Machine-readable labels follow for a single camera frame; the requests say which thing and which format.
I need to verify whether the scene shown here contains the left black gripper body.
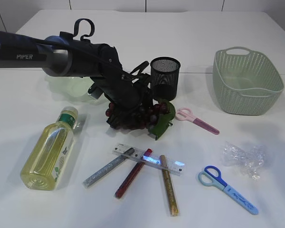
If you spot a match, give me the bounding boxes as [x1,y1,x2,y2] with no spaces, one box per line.
[90,59,151,109]

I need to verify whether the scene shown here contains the black mesh pen holder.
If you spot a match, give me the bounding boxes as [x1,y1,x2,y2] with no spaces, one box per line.
[150,57,181,101]

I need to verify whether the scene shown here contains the green woven plastic basket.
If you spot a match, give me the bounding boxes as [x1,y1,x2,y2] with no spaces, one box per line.
[212,47,284,116]

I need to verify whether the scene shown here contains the red artificial grape bunch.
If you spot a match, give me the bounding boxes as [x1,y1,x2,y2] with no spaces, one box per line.
[108,100,176,140]

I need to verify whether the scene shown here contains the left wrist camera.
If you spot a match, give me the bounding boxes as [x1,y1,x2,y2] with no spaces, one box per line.
[88,83,103,100]

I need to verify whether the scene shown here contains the yellow tea bottle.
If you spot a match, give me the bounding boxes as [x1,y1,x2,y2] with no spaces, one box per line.
[20,106,78,190]

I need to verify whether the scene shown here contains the clear plastic ruler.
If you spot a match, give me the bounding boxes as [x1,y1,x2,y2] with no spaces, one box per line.
[113,143,185,176]

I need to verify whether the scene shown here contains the red glitter pen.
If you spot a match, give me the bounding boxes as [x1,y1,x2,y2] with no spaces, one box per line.
[114,161,145,199]

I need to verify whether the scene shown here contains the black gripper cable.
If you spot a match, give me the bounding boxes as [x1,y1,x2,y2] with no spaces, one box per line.
[73,19,150,84]

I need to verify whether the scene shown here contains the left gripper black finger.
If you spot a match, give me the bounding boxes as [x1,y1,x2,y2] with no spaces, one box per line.
[106,106,131,127]

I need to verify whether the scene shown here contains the gold glitter pen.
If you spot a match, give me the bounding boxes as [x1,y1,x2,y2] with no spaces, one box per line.
[160,155,179,217]

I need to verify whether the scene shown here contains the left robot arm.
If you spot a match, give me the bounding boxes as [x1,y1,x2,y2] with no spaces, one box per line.
[0,31,153,128]

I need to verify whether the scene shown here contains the pink scissors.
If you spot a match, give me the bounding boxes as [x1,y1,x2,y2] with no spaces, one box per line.
[175,107,220,135]

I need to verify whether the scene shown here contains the blue scissors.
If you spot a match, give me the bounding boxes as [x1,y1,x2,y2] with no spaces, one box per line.
[198,165,259,215]

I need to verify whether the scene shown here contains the clear plastic sheet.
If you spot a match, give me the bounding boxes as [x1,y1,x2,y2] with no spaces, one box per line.
[221,142,266,181]

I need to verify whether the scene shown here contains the silver glitter pen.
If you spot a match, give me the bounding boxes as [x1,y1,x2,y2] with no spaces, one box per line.
[82,147,134,188]

